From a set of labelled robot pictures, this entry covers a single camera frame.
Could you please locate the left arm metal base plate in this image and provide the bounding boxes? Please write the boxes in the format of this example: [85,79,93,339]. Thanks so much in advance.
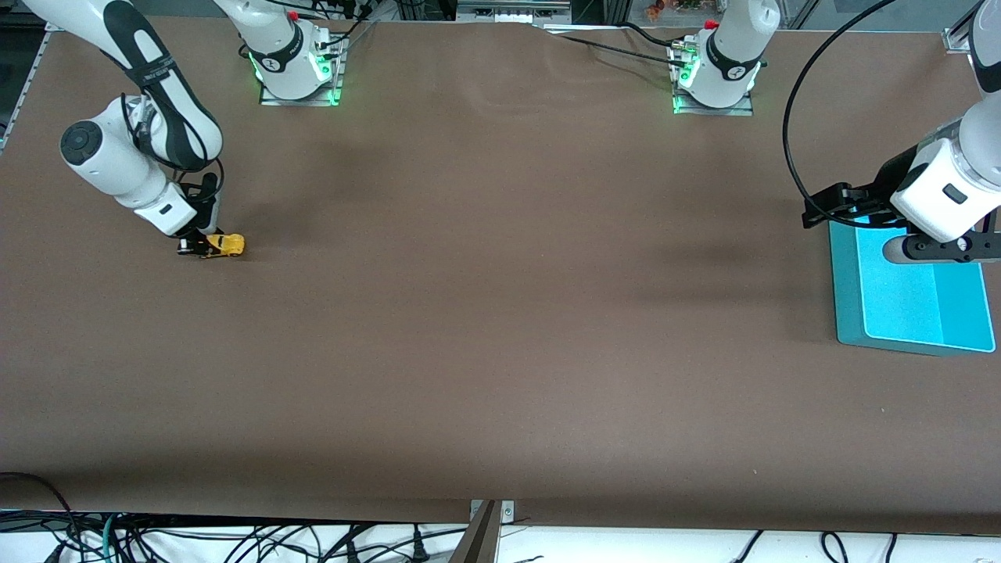
[673,47,755,117]

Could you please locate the black floor cable tangle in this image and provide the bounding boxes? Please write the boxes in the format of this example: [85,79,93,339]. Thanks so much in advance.
[117,520,470,563]

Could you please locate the black floor cable loop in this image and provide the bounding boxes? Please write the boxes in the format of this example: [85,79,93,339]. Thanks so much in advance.
[0,472,79,552]

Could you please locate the turquoise plastic bin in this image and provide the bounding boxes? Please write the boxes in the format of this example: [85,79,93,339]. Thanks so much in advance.
[828,215,996,357]

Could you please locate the long black table cable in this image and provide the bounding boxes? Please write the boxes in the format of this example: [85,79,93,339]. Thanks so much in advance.
[557,34,695,71]

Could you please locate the dark wooden beam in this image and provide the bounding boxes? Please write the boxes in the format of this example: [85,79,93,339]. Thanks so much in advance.
[450,500,501,563]

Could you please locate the short black table cable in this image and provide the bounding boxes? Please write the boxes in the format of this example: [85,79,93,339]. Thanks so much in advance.
[622,22,689,54]

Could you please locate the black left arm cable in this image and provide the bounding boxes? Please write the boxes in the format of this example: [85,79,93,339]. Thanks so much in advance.
[782,0,900,225]

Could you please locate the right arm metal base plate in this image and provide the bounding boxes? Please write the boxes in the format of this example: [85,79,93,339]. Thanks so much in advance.
[260,35,345,107]

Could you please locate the black cables at right base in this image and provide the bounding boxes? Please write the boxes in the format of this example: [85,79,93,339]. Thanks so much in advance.
[301,0,376,62]

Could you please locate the grey metal frame equipment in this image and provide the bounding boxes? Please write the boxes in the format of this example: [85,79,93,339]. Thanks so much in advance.
[456,0,573,24]

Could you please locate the yellow beetle toy car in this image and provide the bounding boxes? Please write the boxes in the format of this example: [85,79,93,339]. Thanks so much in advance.
[203,233,246,260]

